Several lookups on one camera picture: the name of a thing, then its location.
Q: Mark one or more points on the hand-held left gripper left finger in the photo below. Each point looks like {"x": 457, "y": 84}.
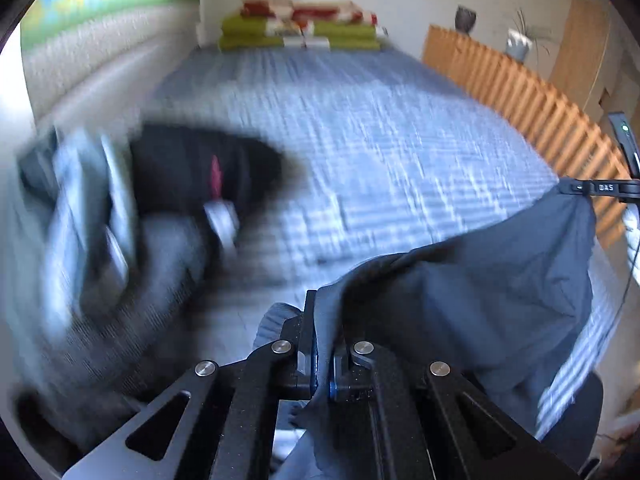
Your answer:
{"x": 314, "y": 371}

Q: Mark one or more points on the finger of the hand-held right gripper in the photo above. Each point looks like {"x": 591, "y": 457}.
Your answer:
{"x": 600, "y": 189}

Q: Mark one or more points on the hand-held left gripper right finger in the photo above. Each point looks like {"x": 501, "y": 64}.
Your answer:
{"x": 334, "y": 390}

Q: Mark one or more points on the dark blue pants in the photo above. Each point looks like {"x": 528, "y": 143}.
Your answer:
{"x": 450, "y": 300}

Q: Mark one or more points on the grey houndstooth pants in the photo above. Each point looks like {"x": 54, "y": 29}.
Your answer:
{"x": 165, "y": 275}

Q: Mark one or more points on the black pants with red logo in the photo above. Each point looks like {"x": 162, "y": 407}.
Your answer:
{"x": 190, "y": 170}

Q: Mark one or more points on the wooden door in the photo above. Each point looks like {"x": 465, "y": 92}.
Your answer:
{"x": 582, "y": 50}

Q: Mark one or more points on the potted plant in white pot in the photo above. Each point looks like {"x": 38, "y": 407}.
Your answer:
{"x": 517, "y": 45}

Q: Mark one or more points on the dark vase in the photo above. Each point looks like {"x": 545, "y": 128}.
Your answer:
{"x": 466, "y": 17}

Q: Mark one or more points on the person's dark trouser leg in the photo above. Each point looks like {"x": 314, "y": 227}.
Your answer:
{"x": 580, "y": 410}

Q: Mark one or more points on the blue white striped bedspread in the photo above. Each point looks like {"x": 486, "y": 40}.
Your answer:
{"x": 375, "y": 135}

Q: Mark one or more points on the light blue jeans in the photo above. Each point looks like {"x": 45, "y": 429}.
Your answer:
{"x": 70, "y": 220}

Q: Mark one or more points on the wooden slatted bed frame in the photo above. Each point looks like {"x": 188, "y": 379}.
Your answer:
{"x": 525, "y": 95}

